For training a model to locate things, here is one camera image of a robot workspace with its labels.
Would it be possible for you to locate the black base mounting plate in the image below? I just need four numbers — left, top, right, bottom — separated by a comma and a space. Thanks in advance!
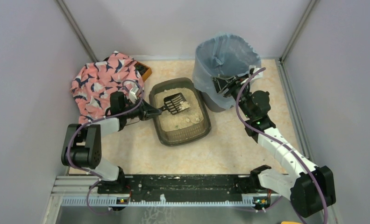
97, 175, 268, 203

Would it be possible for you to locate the dark green litter box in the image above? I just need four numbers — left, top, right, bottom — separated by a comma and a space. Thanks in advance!
149, 77, 211, 146

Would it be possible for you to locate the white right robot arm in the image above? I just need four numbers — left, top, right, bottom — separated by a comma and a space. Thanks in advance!
212, 77, 336, 217

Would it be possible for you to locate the wooden tray box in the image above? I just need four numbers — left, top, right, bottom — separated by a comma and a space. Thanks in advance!
135, 62, 152, 82

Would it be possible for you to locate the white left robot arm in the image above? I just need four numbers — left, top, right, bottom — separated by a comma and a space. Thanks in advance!
61, 91, 163, 185

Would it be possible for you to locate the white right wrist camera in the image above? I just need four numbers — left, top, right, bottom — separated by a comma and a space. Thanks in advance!
249, 65, 263, 82

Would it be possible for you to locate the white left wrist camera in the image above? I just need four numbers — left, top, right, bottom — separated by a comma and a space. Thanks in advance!
128, 86, 141, 104

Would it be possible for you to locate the black litter scoop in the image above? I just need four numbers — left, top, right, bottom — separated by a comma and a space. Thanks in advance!
158, 93, 191, 115

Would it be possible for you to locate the aluminium frame rail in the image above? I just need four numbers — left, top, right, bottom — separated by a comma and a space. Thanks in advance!
50, 174, 332, 208

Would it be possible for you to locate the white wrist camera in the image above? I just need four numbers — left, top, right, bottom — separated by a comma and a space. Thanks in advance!
249, 65, 263, 82
128, 86, 141, 104

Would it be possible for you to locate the blue plastic bin liner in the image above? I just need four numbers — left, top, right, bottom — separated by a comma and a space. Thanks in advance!
192, 33, 262, 103

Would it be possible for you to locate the pink patterned cloth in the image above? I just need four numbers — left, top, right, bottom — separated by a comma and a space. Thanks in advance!
70, 51, 144, 124

